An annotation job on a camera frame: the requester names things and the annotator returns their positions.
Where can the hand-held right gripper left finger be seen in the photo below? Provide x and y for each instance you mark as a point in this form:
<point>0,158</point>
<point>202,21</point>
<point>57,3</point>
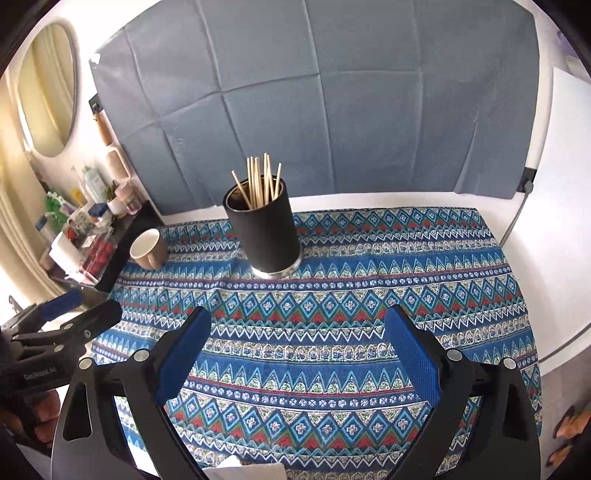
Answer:
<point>182,355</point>

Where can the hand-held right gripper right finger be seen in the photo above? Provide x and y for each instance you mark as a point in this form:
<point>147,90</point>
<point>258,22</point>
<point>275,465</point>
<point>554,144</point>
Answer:
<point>413,355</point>

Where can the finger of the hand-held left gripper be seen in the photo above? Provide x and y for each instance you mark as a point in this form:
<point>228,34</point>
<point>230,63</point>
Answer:
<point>60,304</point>
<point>92,323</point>

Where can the black cylindrical utensil holder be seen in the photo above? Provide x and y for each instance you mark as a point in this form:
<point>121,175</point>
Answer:
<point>268,235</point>

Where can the bunch of wooden chopsticks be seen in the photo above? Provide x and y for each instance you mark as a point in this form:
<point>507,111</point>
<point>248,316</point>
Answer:
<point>256,184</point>

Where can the person's left hand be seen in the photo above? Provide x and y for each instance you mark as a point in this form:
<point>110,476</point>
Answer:
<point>48,415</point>

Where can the white container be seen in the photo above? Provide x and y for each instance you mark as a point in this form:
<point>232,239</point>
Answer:
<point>67,254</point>

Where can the clear box of red items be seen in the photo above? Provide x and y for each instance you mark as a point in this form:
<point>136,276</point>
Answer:
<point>99,256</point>

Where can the blue patterned tablecloth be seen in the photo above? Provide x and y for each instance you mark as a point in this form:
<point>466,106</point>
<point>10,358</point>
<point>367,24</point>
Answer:
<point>369,295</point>

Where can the beige cup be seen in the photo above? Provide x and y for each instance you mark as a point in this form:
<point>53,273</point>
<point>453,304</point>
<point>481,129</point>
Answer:
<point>154,254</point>

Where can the green packet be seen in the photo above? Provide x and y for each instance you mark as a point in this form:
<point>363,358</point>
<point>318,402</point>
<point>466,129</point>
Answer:
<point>56,207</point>

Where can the black side shelf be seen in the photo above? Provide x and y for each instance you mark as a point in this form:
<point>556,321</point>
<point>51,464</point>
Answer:
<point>138,221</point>

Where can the white green bottle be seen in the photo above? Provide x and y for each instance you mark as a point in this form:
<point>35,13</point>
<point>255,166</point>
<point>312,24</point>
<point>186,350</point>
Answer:
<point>96,184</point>

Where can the pink jar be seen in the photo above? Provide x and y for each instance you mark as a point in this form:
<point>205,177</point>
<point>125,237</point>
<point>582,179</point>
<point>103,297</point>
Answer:
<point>129,198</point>

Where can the white tissue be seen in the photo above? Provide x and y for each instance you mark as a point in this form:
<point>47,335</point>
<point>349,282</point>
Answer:
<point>249,470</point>

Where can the brown slipper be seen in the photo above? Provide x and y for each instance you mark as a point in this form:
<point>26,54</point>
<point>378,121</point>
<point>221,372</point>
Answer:
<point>568,454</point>
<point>565,422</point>

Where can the wooden hanging brush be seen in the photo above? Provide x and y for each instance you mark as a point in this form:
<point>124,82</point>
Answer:
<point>104,129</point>

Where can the black clip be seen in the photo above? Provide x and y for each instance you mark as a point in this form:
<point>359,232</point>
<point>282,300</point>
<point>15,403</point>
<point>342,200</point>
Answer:
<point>528,180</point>

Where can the oval mirror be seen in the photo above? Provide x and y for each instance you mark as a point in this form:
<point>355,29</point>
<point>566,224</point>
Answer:
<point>46,87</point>

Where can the white board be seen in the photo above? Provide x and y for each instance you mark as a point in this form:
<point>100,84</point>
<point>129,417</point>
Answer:
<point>563,184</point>

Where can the grey-blue backdrop cloth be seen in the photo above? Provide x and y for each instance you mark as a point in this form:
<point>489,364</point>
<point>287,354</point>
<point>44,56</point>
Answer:
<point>323,92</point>

